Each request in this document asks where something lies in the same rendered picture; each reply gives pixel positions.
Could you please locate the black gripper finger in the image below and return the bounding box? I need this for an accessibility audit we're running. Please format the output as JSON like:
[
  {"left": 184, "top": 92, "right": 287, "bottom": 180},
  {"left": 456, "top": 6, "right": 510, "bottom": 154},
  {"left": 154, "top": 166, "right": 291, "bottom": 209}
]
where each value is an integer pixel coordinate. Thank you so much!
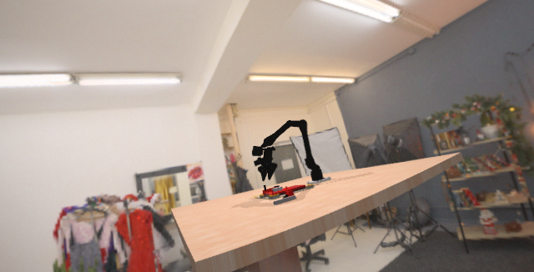
[
  {"left": 259, "top": 171, "right": 268, "bottom": 181},
  {"left": 266, "top": 168, "right": 276, "bottom": 180}
]

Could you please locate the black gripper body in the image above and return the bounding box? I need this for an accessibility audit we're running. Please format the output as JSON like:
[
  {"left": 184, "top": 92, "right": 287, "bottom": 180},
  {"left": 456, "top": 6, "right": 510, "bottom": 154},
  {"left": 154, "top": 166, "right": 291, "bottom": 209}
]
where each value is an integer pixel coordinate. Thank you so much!
[{"left": 258, "top": 155, "right": 277, "bottom": 172}]

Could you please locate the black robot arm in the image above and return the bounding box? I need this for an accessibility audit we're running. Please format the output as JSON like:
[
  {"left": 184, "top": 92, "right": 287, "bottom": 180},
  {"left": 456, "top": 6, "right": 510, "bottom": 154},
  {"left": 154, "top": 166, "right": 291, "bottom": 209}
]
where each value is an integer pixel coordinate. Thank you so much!
[{"left": 252, "top": 119, "right": 325, "bottom": 181}]

